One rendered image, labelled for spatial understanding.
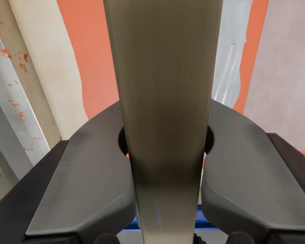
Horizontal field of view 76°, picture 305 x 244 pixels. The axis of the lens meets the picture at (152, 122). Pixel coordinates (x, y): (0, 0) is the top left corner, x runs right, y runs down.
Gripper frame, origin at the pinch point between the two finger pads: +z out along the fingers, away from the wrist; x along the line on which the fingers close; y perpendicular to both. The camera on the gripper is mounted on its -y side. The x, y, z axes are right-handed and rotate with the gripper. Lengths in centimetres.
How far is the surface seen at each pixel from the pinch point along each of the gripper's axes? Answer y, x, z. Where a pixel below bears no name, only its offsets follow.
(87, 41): -1.2, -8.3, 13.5
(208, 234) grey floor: 231, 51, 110
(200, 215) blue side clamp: 26.8, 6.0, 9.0
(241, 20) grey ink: -2.5, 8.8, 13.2
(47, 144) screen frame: 11.1, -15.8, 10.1
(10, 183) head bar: 16.7, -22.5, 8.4
